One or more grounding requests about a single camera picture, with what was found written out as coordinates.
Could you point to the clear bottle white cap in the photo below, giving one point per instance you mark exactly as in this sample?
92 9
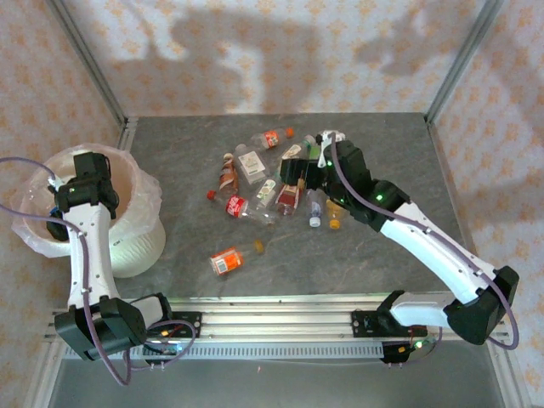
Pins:
315 208

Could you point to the clear bottle green cap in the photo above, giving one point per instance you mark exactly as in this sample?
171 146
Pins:
265 191

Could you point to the clear bottle orange label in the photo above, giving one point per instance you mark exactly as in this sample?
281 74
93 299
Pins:
271 138

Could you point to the square clear bottle white label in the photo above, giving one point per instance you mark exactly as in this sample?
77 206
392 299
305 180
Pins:
251 163

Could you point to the yellow juice bottle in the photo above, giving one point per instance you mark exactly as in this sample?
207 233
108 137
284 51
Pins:
335 214

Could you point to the brown tea bottle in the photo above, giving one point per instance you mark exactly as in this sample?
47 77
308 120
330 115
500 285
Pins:
228 178

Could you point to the red label cola bottle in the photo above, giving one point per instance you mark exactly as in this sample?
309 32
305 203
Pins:
236 206

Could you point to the orange soda bottle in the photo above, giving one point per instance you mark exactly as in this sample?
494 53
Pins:
227 261

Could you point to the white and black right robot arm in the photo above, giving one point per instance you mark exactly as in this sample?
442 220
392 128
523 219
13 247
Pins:
429 242

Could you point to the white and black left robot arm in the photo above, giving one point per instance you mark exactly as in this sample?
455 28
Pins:
91 255

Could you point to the clear plastic bin liner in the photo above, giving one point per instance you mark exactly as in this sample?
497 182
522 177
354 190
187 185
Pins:
149 204

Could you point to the white plastic bin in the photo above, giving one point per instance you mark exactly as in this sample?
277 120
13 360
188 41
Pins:
140 246

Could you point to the grey metal panel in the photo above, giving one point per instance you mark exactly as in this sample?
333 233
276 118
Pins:
276 382

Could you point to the aluminium frame post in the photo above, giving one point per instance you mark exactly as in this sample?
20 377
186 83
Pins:
88 59
462 59

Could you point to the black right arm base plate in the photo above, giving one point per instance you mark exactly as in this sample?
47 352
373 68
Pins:
363 325

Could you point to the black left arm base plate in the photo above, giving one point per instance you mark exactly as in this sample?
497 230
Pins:
191 325

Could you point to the aluminium lower frame bar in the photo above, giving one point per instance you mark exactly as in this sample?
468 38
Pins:
512 378
44 378

